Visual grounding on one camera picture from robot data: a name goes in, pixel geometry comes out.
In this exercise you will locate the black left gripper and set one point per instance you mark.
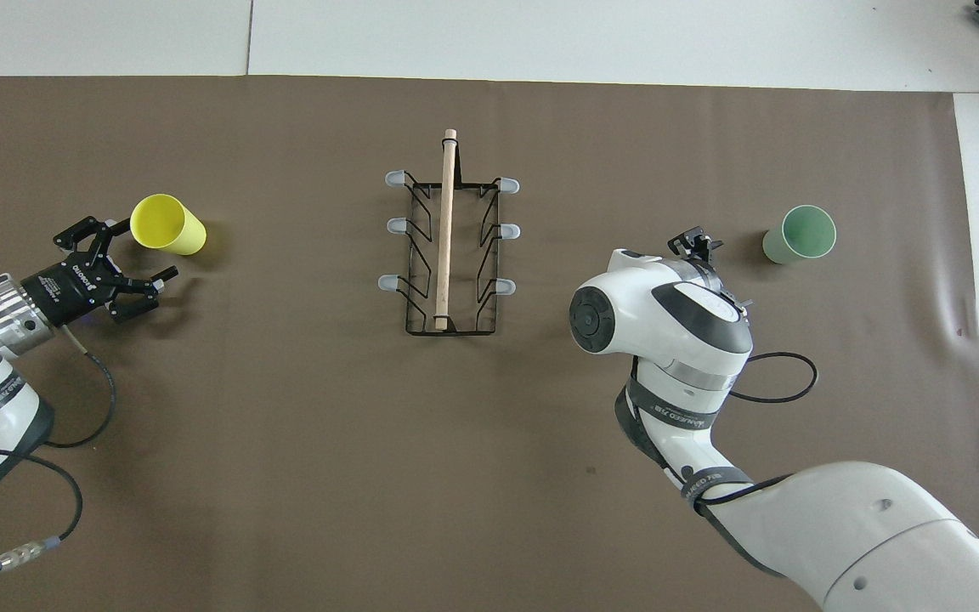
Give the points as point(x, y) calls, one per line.
point(69, 287)

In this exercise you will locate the yellow plastic cup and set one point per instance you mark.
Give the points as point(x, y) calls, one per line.
point(162, 225)

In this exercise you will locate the pale green plastic cup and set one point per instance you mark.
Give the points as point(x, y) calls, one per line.
point(804, 234)

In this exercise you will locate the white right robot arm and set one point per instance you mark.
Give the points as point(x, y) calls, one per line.
point(676, 314)

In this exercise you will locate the brown table mat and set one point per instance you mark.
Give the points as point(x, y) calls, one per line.
point(370, 510)

